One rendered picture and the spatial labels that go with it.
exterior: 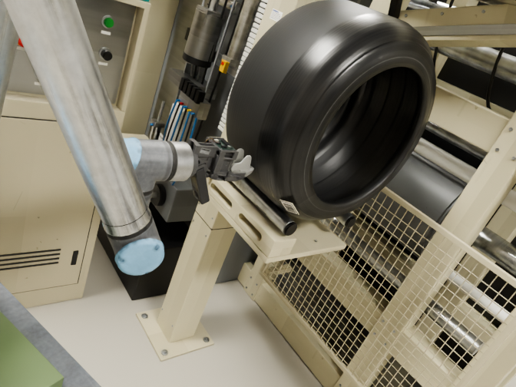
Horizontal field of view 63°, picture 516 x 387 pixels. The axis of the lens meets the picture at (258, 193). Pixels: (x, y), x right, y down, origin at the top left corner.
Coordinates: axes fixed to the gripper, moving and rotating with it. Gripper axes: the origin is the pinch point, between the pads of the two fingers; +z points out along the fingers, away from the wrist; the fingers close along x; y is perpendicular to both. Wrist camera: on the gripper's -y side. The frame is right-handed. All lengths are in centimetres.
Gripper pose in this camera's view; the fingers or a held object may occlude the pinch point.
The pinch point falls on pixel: (248, 170)
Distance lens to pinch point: 110.2
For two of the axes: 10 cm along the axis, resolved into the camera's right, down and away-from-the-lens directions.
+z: 7.5, -0.2, 6.6
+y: 3.5, -8.4, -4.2
